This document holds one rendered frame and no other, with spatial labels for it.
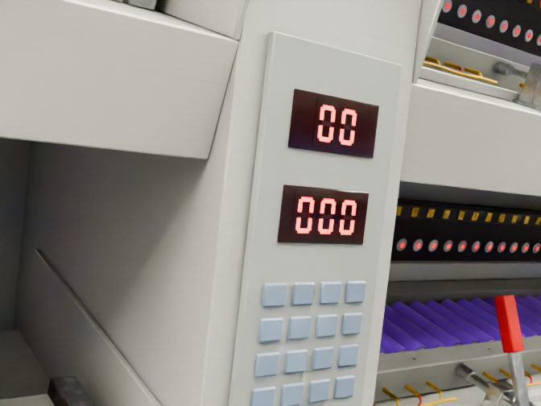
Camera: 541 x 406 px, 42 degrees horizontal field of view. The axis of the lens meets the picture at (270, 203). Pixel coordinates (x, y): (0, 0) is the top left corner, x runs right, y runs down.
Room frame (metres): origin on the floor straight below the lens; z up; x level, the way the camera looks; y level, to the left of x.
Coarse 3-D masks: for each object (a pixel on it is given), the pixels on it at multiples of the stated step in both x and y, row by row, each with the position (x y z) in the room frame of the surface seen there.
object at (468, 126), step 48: (432, 0) 0.31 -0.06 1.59; (480, 0) 0.62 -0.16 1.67; (528, 0) 0.65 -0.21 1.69; (432, 48) 0.42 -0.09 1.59; (480, 48) 0.63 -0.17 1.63; (528, 48) 0.68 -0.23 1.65; (432, 96) 0.32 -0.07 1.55; (480, 96) 0.39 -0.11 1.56; (528, 96) 0.44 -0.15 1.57; (432, 144) 0.33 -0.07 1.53; (480, 144) 0.36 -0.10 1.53; (528, 144) 0.38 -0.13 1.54; (528, 192) 0.40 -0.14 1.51
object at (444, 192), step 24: (0, 144) 0.40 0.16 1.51; (24, 144) 0.41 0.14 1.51; (0, 168) 0.40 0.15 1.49; (24, 168) 0.41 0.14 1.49; (0, 192) 0.40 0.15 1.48; (24, 192) 0.41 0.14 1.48; (408, 192) 0.62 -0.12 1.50; (432, 192) 0.64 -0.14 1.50; (456, 192) 0.66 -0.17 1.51; (480, 192) 0.68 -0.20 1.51; (0, 216) 0.40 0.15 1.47; (0, 240) 0.40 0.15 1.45; (0, 264) 0.40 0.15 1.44; (0, 288) 0.40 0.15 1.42; (0, 312) 0.40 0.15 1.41
